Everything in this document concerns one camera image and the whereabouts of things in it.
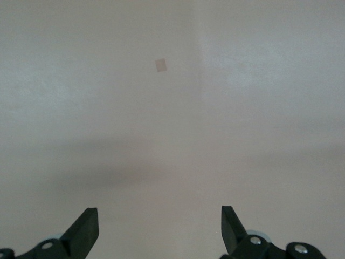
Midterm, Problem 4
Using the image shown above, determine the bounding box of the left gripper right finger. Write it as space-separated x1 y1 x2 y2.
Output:
219 205 326 259

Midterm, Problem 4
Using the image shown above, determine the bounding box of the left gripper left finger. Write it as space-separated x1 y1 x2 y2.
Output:
0 207 100 259

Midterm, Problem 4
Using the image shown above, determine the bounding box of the small tan tape patch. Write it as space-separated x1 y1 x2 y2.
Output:
155 57 168 73

